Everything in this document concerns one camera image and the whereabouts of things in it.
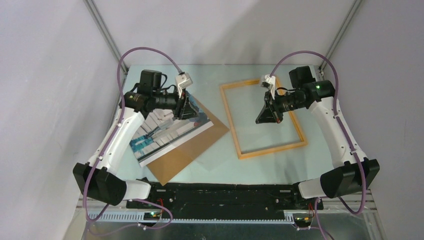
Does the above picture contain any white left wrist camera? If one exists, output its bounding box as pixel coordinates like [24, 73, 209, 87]
[175, 72, 193, 99]

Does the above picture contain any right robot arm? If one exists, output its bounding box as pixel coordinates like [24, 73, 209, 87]
[255, 66, 380, 209]

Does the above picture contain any aluminium corner post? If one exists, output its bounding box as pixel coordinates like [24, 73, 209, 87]
[324, 0, 364, 60]
[83, 0, 122, 62]

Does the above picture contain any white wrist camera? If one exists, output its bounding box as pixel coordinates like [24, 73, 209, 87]
[175, 72, 193, 99]
[259, 74, 276, 99]

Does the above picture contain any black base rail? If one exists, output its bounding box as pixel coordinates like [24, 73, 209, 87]
[126, 182, 315, 221]

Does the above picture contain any right aluminium corner post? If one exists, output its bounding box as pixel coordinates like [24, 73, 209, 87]
[324, 0, 364, 60]

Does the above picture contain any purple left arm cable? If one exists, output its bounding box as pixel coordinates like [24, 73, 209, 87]
[82, 46, 184, 231]

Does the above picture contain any printed photo with white border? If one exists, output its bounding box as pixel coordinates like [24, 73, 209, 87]
[129, 94, 214, 167]

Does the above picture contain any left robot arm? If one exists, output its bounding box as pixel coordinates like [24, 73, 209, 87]
[72, 70, 199, 208]

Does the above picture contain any wooden picture frame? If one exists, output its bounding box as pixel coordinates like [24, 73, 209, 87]
[219, 78, 308, 160]

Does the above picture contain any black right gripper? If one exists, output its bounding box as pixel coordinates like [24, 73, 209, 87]
[255, 89, 305, 124]

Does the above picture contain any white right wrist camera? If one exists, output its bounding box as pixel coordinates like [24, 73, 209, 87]
[259, 74, 276, 99]

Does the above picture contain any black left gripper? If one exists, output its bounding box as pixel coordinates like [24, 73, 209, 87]
[152, 85, 200, 121]

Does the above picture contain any left aluminium corner post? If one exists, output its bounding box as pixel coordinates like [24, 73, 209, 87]
[83, 0, 122, 62]

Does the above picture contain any brown cardboard backing board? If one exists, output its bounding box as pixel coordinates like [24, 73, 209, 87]
[147, 99, 229, 186]

